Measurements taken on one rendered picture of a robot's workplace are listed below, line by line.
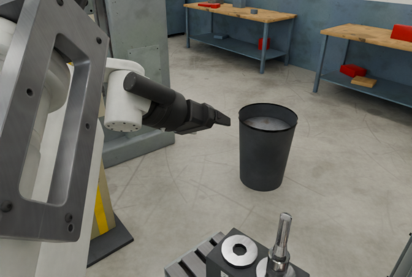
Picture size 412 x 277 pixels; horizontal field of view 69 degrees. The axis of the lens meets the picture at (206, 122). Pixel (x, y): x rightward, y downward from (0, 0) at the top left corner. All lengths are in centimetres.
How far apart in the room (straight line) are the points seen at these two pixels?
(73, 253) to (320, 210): 245
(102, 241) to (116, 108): 186
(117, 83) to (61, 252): 37
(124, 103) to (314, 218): 216
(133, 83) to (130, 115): 6
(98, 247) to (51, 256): 209
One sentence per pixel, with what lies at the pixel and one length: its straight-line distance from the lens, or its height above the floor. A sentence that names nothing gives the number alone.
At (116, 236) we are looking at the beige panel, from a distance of 234.
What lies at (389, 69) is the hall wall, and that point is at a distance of 502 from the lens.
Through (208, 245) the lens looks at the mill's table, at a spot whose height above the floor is 92.
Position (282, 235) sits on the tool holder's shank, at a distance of 67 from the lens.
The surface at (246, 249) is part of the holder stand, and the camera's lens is 82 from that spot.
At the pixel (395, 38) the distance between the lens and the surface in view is 432.
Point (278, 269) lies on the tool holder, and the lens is 74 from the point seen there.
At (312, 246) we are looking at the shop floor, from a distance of 237.
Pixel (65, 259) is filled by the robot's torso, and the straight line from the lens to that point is 24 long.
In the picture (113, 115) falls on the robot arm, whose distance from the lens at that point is 54.
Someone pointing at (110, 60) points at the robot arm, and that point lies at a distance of 57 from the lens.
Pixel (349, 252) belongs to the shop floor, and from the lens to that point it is 242.
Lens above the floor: 176
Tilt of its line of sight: 29 degrees down
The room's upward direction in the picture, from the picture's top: straight up
